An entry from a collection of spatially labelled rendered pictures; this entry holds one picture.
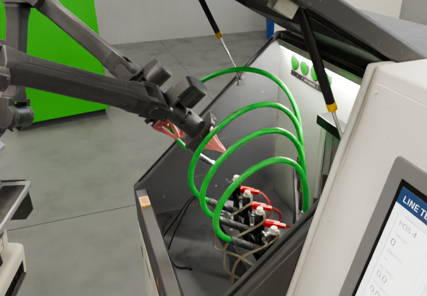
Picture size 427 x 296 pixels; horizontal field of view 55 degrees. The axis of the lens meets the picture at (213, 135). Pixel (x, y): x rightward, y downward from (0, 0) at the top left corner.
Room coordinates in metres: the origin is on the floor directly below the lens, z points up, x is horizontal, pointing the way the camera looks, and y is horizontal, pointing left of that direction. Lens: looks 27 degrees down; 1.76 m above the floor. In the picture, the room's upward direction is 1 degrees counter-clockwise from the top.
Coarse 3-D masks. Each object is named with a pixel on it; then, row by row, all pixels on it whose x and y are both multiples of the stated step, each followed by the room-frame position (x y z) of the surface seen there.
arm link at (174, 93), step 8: (184, 80) 0.95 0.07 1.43; (192, 80) 0.96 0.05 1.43; (176, 88) 0.95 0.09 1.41; (184, 88) 0.94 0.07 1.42; (192, 88) 0.94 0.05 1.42; (200, 88) 0.95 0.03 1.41; (168, 96) 0.95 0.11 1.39; (176, 96) 0.94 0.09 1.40; (184, 96) 0.94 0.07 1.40; (192, 96) 0.94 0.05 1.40; (200, 96) 0.94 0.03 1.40; (168, 104) 0.94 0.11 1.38; (184, 104) 0.94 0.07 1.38; (192, 104) 0.95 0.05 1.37; (152, 112) 0.90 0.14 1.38; (160, 112) 0.90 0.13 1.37; (168, 112) 0.91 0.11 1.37; (160, 120) 0.92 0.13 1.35
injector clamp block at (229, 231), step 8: (224, 216) 1.01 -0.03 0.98; (224, 232) 0.94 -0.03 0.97; (232, 232) 0.93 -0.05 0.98; (240, 232) 0.99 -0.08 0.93; (232, 248) 0.89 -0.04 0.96; (240, 248) 0.86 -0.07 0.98; (232, 256) 0.89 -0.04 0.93; (248, 256) 0.84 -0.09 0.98; (232, 264) 0.89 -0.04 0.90; (240, 264) 0.83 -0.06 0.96; (248, 264) 0.81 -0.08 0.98; (240, 272) 0.83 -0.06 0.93
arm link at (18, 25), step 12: (12, 0) 1.31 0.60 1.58; (24, 0) 1.30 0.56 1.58; (12, 12) 1.31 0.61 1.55; (24, 12) 1.33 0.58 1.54; (12, 24) 1.30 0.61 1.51; (24, 24) 1.32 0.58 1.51; (12, 36) 1.29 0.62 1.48; (24, 36) 1.31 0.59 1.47; (24, 48) 1.29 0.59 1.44; (12, 96) 1.21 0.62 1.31; (24, 96) 1.25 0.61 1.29; (0, 108) 1.19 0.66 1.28; (12, 108) 1.19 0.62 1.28; (0, 120) 1.17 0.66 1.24; (12, 120) 1.16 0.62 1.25
